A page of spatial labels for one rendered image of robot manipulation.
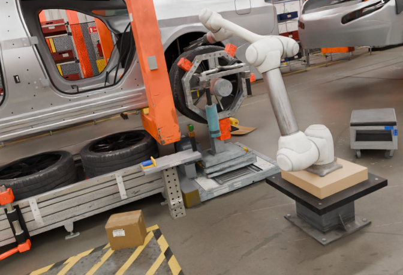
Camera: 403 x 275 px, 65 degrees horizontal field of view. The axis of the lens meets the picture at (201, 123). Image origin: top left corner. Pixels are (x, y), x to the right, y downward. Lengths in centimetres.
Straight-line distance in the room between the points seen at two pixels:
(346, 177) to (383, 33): 297
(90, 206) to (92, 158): 37
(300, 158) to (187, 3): 179
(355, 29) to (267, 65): 300
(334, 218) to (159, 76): 148
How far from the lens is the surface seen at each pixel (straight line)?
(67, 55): 633
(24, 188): 264
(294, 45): 188
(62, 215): 259
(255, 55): 173
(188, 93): 248
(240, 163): 284
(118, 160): 259
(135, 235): 225
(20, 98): 285
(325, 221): 207
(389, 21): 467
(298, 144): 178
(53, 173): 265
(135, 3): 233
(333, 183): 191
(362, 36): 468
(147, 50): 231
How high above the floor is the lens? 126
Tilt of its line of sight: 15 degrees down
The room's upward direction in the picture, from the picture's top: 10 degrees counter-clockwise
